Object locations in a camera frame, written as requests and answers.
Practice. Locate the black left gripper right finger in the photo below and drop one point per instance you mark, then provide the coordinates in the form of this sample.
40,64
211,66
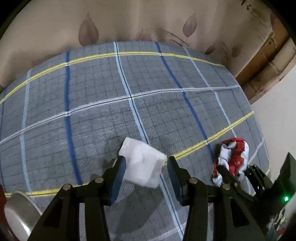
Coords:
190,191

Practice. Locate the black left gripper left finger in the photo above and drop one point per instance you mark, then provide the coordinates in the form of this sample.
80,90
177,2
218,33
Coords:
101,192

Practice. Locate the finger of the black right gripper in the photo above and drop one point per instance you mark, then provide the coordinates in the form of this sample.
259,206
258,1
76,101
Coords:
228,178
260,182

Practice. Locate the red and white garment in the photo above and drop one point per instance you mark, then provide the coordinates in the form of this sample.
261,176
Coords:
234,154

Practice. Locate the white cloth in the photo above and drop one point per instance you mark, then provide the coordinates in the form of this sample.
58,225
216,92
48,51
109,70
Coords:
143,163

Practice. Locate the grey plaid bed sheet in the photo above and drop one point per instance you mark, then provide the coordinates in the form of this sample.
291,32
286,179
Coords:
64,122

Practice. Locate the silver metal bowl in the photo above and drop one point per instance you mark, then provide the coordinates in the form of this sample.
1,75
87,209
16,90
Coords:
22,214

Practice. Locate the gold metal tin tray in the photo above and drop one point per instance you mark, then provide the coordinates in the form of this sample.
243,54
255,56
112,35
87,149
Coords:
6,233

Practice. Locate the wooden furniture edge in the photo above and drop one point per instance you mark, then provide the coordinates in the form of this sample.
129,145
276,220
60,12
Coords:
274,60

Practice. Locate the beige leaf print curtain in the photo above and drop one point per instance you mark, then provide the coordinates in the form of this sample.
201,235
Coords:
231,32

